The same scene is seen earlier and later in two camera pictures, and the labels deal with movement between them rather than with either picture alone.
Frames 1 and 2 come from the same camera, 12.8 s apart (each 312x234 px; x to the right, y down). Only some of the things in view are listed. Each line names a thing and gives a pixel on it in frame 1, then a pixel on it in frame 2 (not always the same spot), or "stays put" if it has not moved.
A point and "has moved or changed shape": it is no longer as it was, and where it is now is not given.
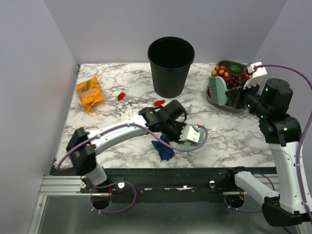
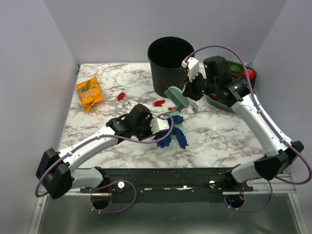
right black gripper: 237,94 → 189,91
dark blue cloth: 165,152 has moved or changed shape
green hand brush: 218,90 has moved or changed shape
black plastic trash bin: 170,58 stays put
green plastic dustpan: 186,145 has moved or changed shape
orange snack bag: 90,92 stays put
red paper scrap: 121,96 stays put
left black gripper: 176,139 → 150,133
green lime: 235,69 stays put
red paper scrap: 159,103 stays put
